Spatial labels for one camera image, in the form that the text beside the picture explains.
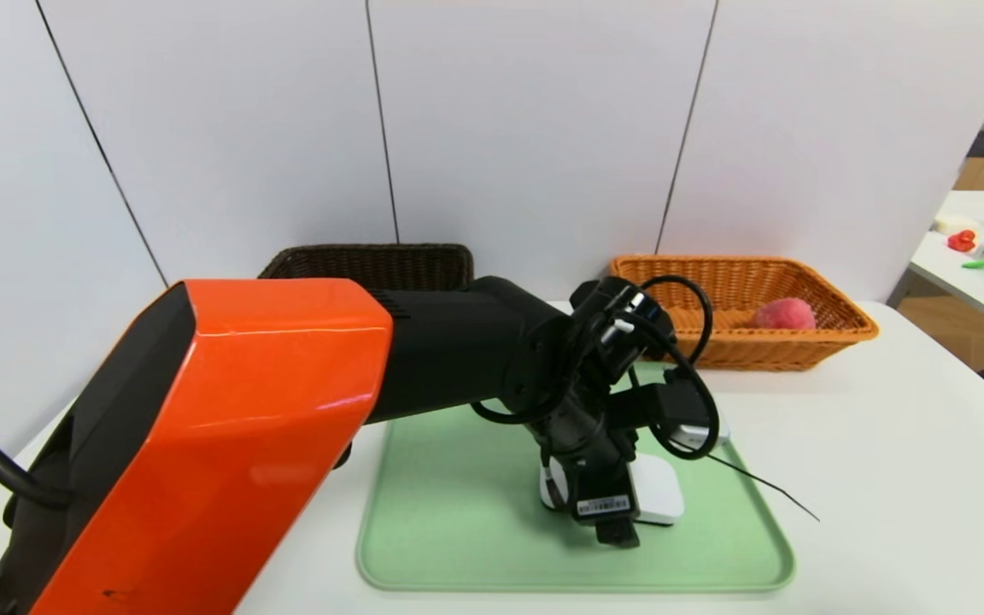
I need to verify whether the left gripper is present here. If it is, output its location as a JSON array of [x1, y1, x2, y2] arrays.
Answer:
[[571, 458, 641, 548]]

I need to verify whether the white plastic box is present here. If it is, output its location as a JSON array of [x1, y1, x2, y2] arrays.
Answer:
[[540, 453, 685, 525]]

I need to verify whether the pink peach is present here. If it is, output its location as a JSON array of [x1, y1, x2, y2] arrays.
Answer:
[[753, 297, 817, 331]]

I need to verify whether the orange wicker basket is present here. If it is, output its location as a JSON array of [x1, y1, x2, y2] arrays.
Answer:
[[610, 255, 879, 372]]

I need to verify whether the dark brown wicker basket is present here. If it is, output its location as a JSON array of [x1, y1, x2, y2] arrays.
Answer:
[[259, 244, 476, 291]]

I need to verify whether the thin black zip tie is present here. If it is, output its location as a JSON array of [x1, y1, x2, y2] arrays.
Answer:
[[704, 453, 820, 521]]

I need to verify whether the light green plastic tray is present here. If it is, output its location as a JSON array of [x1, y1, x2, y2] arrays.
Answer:
[[357, 361, 797, 592]]

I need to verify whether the white round-edged side table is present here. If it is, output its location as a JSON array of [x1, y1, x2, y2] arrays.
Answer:
[[909, 190, 984, 337]]

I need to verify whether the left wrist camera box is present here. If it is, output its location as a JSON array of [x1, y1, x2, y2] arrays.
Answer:
[[629, 384, 729, 455]]

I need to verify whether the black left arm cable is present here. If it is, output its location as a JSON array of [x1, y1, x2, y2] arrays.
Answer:
[[471, 275, 721, 462]]

